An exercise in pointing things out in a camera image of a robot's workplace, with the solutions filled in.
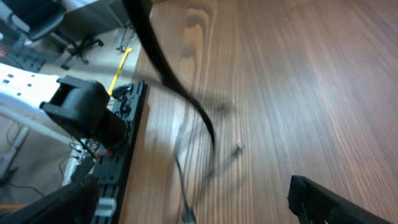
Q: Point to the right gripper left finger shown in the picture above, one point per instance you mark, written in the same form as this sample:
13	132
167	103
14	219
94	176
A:
73	203

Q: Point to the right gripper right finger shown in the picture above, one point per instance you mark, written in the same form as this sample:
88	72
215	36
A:
313	203

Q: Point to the black office chair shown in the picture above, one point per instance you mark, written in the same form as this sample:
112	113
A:
39	19

